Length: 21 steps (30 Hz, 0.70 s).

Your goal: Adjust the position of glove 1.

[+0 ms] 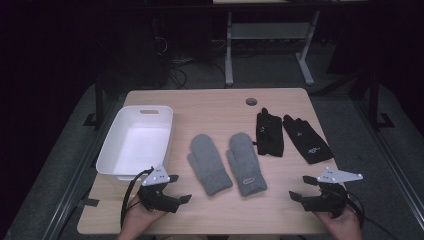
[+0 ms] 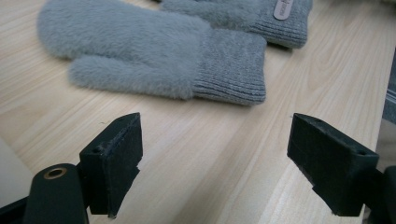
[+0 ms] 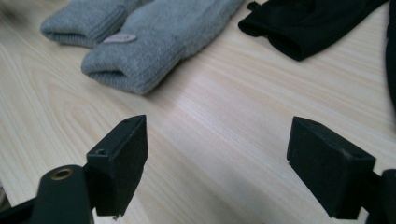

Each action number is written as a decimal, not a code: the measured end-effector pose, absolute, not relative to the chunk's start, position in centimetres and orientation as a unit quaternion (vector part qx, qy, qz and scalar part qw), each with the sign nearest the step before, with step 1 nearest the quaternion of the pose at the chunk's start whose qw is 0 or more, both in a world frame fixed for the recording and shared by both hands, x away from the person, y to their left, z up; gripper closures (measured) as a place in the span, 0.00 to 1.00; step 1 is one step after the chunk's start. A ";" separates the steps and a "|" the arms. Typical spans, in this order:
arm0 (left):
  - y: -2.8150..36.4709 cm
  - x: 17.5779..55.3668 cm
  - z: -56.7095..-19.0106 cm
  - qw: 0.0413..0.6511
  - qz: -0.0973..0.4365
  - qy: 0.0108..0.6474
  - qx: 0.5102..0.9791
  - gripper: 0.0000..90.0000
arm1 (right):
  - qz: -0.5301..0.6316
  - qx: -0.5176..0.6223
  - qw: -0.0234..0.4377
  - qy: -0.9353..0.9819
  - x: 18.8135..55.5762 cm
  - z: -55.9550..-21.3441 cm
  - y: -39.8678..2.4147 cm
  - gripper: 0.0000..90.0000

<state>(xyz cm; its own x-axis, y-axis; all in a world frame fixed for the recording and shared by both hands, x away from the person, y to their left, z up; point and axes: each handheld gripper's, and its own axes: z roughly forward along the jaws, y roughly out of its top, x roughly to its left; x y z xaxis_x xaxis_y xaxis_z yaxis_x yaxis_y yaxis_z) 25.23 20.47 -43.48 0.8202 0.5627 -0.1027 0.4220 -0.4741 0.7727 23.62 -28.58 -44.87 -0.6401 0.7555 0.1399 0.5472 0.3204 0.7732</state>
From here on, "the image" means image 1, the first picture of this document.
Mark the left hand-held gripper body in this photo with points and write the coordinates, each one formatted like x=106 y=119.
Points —
x=156 y=176

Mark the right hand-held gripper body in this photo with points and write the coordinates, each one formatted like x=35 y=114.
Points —
x=330 y=200

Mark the white plastic bin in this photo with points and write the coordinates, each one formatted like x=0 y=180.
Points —
x=140 y=146

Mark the plain grey mitten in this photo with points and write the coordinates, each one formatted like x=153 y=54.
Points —
x=208 y=163

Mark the black glove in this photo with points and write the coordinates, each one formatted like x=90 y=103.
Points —
x=308 y=141
x=269 y=136

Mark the grey mitten with label patch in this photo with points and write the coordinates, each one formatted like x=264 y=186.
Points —
x=245 y=160

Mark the person's right hand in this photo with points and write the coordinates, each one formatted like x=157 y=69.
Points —
x=343 y=228

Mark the person's left hand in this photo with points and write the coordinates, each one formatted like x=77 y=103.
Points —
x=136 y=221

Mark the black tape strip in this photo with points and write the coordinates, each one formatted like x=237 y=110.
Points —
x=89 y=202

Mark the black metal post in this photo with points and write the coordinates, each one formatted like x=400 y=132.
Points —
x=99 y=100
x=374 y=100

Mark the white metal desk frame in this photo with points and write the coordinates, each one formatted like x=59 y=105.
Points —
x=266 y=30

